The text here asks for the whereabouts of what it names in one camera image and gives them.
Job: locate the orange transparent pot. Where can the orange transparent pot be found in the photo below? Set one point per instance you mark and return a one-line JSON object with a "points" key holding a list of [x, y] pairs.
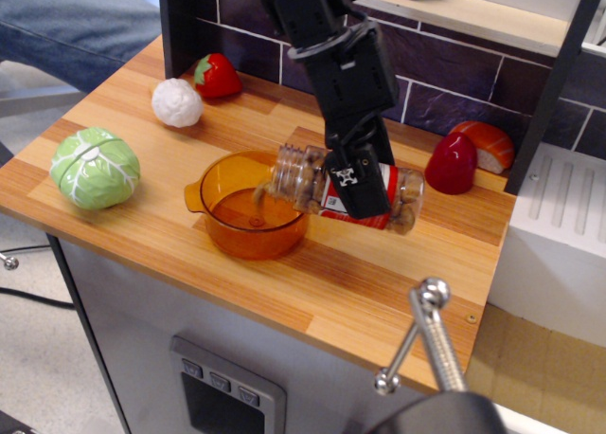
{"points": [[237, 224]]}

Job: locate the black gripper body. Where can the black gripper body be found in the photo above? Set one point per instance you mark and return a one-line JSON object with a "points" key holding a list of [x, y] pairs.
{"points": [[353, 82]]}

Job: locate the metal clamp screw handle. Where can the metal clamp screw handle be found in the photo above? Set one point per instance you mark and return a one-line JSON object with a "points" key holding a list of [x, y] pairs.
{"points": [[426, 302]]}

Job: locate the grey oven control panel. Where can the grey oven control panel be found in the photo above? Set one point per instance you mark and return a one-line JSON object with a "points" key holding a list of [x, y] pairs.
{"points": [[222, 397]]}

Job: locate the dark red toy dome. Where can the dark red toy dome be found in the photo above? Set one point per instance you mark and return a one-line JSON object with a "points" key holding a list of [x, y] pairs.
{"points": [[452, 165]]}

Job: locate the black clamp body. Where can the black clamp body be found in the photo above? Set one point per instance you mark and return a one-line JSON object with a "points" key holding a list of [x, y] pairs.
{"points": [[445, 412]]}

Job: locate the green toy cabbage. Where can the green toy cabbage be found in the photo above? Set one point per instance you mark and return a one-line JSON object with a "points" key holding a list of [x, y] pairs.
{"points": [[95, 169]]}

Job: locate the white toy cauliflower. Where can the white toy cauliflower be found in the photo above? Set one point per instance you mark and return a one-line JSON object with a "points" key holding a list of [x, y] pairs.
{"points": [[176, 103]]}

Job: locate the metal chair leg caster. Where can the metal chair leg caster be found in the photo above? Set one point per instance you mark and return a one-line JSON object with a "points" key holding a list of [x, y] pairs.
{"points": [[8, 256]]}

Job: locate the wooden shelf board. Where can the wooden shelf board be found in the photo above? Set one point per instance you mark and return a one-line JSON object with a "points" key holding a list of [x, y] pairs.
{"points": [[483, 19]]}

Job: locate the black shelf post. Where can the black shelf post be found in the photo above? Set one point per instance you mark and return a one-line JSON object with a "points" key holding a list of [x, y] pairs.
{"points": [[570, 50]]}

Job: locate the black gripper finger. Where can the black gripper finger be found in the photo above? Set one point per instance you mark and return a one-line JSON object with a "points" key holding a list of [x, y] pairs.
{"points": [[359, 183]]}

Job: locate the red toy strawberry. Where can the red toy strawberry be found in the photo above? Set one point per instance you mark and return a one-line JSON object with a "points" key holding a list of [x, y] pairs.
{"points": [[216, 77]]}

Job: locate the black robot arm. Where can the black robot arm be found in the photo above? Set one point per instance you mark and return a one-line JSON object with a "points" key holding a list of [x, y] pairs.
{"points": [[310, 22]]}

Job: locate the clear almond jar red label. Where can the clear almond jar red label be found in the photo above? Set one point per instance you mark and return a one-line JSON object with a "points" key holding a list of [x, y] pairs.
{"points": [[301, 179]]}

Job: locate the person leg blue jeans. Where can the person leg blue jeans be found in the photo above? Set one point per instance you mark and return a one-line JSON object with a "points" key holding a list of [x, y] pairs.
{"points": [[80, 42]]}

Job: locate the salmon sushi toy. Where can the salmon sushi toy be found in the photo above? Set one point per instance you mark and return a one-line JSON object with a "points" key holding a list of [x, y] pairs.
{"points": [[495, 149]]}

